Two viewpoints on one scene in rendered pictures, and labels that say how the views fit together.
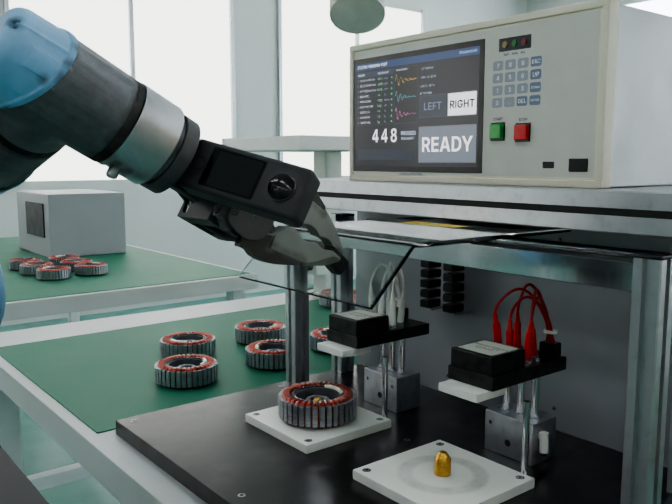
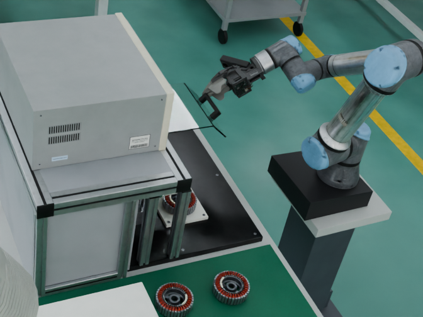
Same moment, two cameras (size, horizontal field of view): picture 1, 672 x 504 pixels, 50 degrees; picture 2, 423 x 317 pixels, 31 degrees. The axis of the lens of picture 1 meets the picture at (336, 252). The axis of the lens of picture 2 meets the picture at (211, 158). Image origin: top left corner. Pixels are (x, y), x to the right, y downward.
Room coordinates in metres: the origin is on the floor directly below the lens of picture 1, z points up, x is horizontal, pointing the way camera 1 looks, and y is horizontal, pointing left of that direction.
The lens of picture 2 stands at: (2.85, 0.31, 2.53)
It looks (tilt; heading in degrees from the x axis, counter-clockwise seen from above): 39 degrees down; 186
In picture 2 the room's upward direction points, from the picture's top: 12 degrees clockwise
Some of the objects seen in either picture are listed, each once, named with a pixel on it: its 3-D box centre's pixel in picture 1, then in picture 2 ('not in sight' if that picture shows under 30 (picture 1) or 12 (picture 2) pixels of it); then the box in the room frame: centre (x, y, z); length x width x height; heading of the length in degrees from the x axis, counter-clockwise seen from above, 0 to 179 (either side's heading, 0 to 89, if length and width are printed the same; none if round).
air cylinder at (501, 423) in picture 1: (519, 431); not in sight; (0.89, -0.24, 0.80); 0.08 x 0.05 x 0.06; 39
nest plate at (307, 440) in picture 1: (317, 420); (179, 206); (0.99, 0.03, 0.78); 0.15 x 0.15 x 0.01; 39
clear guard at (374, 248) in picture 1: (405, 252); (167, 114); (0.86, -0.08, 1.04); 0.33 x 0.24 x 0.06; 129
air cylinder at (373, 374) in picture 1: (391, 386); (138, 209); (1.08, -0.09, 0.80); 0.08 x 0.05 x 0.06; 39
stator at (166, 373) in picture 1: (186, 370); (231, 287); (1.26, 0.27, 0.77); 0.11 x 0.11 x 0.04
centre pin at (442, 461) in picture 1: (442, 462); not in sight; (0.80, -0.12, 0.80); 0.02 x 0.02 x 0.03
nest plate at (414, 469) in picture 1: (442, 478); not in sight; (0.80, -0.12, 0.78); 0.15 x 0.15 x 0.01; 39
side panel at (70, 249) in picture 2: not in sight; (83, 246); (1.40, -0.16, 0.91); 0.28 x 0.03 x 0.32; 129
